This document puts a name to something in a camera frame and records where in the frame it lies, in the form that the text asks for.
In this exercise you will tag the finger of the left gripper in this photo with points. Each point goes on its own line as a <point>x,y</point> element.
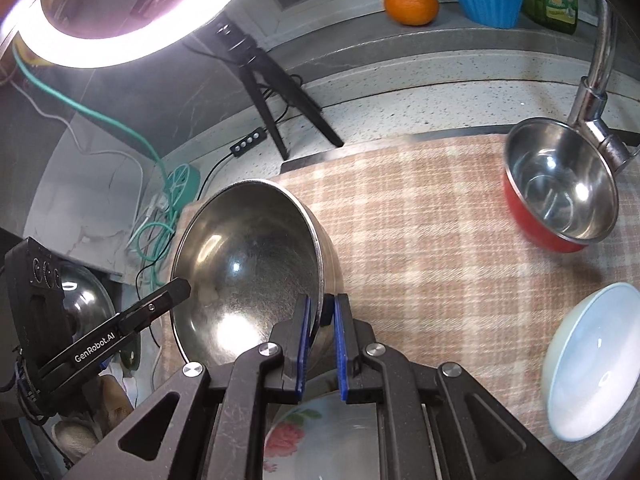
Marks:
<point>82,359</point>

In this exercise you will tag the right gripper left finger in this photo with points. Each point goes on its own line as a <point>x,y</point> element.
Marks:
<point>285,380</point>

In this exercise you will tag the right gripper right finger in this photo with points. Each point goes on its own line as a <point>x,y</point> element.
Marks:
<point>356,379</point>

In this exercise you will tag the large steel bowl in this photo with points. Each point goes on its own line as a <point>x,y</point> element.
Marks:
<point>248,253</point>

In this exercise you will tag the red steel bowl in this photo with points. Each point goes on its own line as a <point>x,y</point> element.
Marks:
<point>559,189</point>

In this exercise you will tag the checkered beige cloth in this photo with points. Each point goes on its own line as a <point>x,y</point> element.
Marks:
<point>432,259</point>

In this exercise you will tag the floral white plate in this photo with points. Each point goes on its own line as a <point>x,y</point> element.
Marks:
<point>324,438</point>

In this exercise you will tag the black inline light remote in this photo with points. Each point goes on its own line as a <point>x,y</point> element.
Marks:
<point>245,144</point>

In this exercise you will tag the white ceramic bowl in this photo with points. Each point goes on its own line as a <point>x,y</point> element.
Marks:
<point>592,363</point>

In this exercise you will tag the black tripod stand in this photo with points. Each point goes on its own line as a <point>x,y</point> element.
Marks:
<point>225,39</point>

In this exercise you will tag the chrome faucet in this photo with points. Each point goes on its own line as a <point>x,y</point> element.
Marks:
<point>591,97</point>

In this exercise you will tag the orange tangerine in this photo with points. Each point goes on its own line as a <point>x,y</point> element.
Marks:
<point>412,12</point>

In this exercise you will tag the white ring light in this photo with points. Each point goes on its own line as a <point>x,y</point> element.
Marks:
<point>99,33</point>

